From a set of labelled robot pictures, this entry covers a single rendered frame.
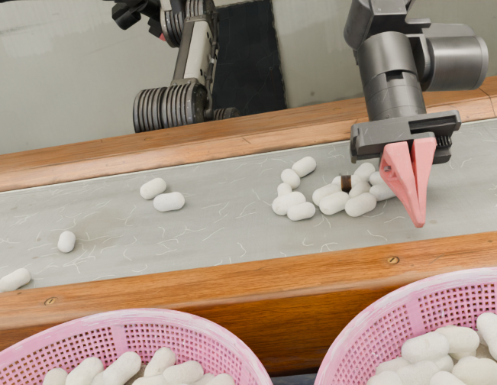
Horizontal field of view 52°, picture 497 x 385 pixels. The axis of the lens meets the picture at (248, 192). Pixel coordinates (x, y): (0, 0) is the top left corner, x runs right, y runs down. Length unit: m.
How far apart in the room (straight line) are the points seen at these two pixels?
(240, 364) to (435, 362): 0.14
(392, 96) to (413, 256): 0.17
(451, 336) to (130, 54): 2.44
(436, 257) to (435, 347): 0.08
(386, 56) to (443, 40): 0.07
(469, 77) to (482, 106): 0.20
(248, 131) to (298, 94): 1.94
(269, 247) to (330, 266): 0.10
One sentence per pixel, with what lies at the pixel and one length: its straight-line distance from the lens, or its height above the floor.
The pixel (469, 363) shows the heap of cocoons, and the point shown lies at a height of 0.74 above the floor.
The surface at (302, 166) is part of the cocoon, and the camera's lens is 0.64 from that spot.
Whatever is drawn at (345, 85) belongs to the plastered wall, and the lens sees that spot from 2.72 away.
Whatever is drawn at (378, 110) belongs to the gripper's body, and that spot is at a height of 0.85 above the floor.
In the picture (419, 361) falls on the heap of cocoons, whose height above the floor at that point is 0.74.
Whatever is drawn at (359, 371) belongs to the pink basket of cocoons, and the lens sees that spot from 0.38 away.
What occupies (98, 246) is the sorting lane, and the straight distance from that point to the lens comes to 0.61.
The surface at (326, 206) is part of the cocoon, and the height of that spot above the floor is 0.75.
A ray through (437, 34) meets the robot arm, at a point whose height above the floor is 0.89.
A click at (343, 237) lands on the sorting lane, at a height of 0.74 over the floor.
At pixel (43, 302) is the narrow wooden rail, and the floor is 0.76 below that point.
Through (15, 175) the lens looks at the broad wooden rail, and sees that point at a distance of 0.87.
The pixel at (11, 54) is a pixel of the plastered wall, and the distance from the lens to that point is 2.89.
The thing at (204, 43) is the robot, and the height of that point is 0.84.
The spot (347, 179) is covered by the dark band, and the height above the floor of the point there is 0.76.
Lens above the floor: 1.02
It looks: 26 degrees down
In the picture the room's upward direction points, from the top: 11 degrees counter-clockwise
